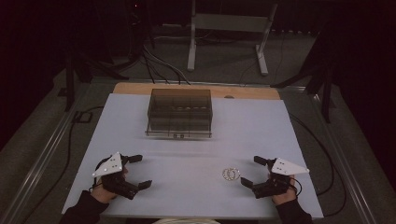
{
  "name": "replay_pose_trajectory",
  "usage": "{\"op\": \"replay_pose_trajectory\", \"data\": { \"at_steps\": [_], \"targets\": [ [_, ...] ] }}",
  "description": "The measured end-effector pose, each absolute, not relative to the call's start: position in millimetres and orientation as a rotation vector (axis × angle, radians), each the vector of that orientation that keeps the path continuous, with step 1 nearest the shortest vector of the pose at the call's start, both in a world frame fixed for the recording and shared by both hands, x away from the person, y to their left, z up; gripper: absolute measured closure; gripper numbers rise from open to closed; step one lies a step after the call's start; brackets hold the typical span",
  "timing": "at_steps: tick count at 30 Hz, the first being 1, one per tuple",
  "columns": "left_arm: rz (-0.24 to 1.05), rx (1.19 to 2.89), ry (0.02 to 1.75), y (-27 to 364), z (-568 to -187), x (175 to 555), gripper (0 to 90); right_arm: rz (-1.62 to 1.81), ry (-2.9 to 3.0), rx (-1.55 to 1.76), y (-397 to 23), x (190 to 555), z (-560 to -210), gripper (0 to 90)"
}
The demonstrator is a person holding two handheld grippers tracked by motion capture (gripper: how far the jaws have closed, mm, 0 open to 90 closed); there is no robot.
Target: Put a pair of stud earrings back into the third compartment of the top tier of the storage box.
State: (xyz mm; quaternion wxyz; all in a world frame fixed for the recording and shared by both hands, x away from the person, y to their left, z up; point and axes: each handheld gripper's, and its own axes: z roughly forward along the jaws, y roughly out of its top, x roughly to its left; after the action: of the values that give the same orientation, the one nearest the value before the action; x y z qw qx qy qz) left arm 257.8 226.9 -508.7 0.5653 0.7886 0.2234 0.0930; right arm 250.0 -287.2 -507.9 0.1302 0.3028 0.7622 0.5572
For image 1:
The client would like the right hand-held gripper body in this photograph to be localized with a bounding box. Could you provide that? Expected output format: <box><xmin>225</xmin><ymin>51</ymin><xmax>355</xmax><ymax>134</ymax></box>
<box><xmin>251</xmin><ymin>157</ymin><xmax>311</xmax><ymax>200</ymax></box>

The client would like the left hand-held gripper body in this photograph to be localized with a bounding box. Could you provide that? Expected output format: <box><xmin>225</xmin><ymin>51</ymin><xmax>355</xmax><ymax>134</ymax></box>
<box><xmin>92</xmin><ymin>151</ymin><xmax>140</xmax><ymax>201</ymax></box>

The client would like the smoky clear acrylic jewelry box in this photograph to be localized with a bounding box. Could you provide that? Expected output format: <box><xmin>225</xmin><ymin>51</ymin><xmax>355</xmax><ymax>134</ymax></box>
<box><xmin>145</xmin><ymin>88</ymin><xmax>214</xmax><ymax>139</ymax></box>

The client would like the person's right hand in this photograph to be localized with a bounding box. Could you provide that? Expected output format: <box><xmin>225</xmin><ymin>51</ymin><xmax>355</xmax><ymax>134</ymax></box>
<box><xmin>268</xmin><ymin>163</ymin><xmax>298</xmax><ymax>206</ymax></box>

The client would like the person's left hand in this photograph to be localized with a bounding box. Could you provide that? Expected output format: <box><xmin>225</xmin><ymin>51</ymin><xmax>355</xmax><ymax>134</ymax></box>
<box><xmin>90</xmin><ymin>166</ymin><xmax>129</xmax><ymax>204</ymax></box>

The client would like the white table board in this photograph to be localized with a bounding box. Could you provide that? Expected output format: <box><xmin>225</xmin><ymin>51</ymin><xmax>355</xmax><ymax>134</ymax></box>
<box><xmin>61</xmin><ymin>92</ymin><xmax>325</xmax><ymax>220</ymax></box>

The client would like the black floor socket box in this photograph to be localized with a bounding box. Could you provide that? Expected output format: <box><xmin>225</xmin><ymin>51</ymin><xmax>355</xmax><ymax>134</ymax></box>
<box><xmin>72</xmin><ymin>110</ymin><xmax>93</xmax><ymax>124</ymax></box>

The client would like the row of small jewelry pieces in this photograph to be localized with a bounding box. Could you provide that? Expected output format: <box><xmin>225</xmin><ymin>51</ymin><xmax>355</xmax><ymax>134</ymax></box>
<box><xmin>170</xmin><ymin>105</ymin><xmax>208</xmax><ymax>113</ymax></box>

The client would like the black tripod stand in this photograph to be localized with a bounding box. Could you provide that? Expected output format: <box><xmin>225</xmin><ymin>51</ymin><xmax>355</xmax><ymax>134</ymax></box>
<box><xmin>63</xmin><ymin>43</ymin><xmax>130</xmax><ymax>113</ymax></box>
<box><xmin>270</xmin><ymin>29</ymin><xmax>337</xmax><ymax>124</ymax></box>

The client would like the grey metal stand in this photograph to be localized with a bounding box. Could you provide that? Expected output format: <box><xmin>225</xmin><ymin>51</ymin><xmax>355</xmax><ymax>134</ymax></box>
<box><xmin>186</xmin><ymin>0</ymin><xmax>279</xmax><ymax>77</ymax></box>

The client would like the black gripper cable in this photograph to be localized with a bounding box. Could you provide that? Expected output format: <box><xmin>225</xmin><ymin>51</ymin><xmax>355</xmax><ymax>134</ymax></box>
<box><xmin>287</xmin><ymin>176</ymin><xmax>304</xmax><ymax>198</ymax></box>

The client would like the black floor cable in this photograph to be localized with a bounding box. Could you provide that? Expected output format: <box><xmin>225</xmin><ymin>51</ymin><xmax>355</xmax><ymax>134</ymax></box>
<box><xmin>289</xmin><ymin>112</ymin><xmax>347</xmax><ymax>217</ymax></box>
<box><xmin>21</xmin><ymin>105</ymin><xmax>106</xmax><ymax>224</ymax></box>

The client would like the aluminium floor rail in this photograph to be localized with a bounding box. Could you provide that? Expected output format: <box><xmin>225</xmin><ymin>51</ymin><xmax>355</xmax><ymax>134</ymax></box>
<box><xmin>0</xmin><ymin>92</ymin><xmax>83</xmax><ymax>224</ymax></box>
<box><xmin>306</xmin><ymin>92</ymin><xmax>378</xmax><ymax>224</ymax></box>

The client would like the grey floor cable bundle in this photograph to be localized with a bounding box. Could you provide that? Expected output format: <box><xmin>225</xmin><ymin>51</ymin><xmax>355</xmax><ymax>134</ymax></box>
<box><xmin>142</xmin><ymin>45</ymin><xmax>191</xmax><ymax>86</ymax></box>

